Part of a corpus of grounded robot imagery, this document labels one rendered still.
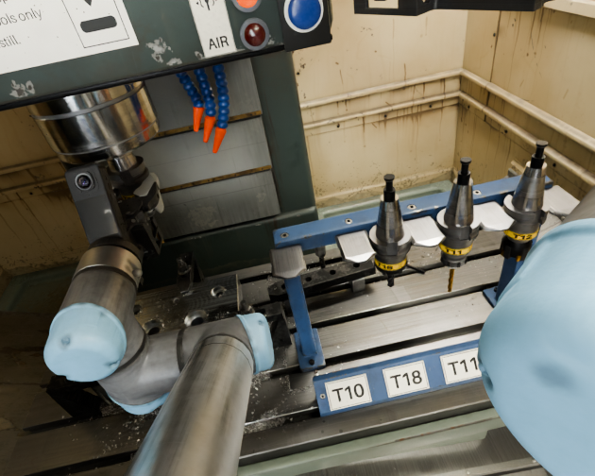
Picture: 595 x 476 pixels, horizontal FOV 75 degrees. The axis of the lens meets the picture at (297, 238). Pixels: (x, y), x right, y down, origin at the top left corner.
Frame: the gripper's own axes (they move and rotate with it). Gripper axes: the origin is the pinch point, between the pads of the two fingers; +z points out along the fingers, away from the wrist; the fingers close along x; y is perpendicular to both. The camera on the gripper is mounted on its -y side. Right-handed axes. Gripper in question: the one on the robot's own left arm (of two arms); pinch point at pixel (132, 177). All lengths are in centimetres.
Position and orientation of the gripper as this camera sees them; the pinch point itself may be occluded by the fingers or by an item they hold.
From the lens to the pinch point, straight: 72.5
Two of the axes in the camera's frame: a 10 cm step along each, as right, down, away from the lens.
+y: 1.6, 7.6, 6.3
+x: 9.8, -2.2, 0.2
